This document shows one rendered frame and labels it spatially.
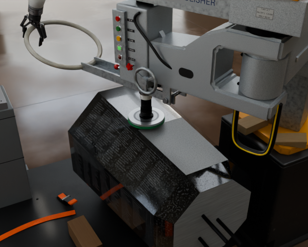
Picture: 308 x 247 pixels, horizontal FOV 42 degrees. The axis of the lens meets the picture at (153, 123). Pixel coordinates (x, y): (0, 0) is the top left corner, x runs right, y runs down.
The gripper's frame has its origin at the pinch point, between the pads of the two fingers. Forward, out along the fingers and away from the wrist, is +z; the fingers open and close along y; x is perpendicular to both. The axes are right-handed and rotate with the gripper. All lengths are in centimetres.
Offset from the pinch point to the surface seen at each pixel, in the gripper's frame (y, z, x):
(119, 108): 73, 8, -9
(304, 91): 166, -47, 20
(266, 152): 157, -41, -38
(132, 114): 85, -4, -21
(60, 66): 34.5, -10.4, -21.2
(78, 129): 53, 36, -18
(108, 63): 57, -15, -4
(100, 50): 43.6, -10.9, 9.8
